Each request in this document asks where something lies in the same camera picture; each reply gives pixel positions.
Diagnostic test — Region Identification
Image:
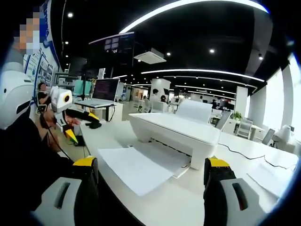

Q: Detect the blue white wall poster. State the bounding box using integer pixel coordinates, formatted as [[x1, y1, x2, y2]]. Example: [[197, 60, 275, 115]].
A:
[[23, 46, 60, 87]]

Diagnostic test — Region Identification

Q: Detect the grey office chair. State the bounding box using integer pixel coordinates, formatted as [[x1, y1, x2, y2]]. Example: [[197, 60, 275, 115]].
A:
[[236, 118, 254, 140], [261, 128, 276, 145]]

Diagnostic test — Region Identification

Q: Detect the person's left hand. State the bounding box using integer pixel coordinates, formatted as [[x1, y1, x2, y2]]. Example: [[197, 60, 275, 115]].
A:
[[40, 110, 82, 129]]

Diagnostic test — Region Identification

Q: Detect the white worn chest device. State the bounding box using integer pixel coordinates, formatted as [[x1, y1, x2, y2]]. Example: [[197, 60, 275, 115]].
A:
[[0, 61, 35, 130]]

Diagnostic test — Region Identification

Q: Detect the open silver laptop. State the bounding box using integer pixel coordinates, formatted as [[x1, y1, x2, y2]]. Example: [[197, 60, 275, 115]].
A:
[[74, 78, 120, 109]]

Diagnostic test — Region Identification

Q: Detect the white printer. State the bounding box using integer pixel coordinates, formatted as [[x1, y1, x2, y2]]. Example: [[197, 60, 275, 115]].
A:
[[128, 112, 222, 170]]

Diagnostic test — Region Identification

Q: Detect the white paper stack in feeder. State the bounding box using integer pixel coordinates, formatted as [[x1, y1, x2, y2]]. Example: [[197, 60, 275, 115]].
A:
[[175, 98, 213, 124]]

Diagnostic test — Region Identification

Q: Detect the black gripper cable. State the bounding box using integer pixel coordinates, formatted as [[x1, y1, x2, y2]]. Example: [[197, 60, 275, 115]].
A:
[[39, 114, 72, 161]]

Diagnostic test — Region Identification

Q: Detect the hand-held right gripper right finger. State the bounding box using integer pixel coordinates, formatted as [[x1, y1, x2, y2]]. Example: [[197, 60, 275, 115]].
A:
[[203, 157, 278, 226]]

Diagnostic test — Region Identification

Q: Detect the small black object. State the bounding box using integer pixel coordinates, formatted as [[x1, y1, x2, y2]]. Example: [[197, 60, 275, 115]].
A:
[[85, 121, 103, 129]]

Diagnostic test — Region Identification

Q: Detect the ceiling air conditioner unit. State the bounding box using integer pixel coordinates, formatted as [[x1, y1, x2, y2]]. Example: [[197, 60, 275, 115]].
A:
[[133, 48, 167, 65]]

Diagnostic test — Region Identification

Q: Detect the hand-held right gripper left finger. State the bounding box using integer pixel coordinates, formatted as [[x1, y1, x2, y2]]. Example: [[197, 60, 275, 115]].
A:
[[30, 156, 100, 226]]

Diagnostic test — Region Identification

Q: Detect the hanging dark screen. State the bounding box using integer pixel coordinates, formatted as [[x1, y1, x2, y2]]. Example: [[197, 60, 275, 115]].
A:
[[103, 32, 135, 54]]

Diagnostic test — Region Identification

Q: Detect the laptop stand table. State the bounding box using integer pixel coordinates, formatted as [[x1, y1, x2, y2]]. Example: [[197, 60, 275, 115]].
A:
[[81, 105, 118, 122]]

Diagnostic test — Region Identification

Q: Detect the white paper sheet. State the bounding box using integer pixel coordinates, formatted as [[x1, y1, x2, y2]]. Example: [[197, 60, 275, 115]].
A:
[[246, 161, 296, 199], [97, 145, 191, 197]]

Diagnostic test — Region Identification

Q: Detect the black printer cable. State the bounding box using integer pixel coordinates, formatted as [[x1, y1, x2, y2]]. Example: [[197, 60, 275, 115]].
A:
[[218, 143, 297, 170]]

